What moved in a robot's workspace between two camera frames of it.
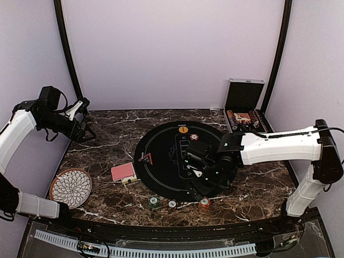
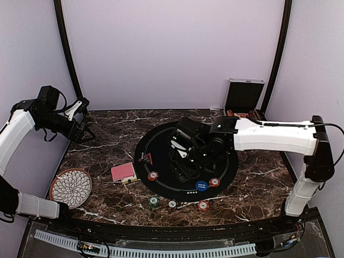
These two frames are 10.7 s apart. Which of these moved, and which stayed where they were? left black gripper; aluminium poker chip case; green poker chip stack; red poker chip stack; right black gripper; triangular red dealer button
Moved: red poker chip stack; right black gripper
Stayed: aluminium poker chip case; green poker chip stack; left black gripper; triangular red dealer button
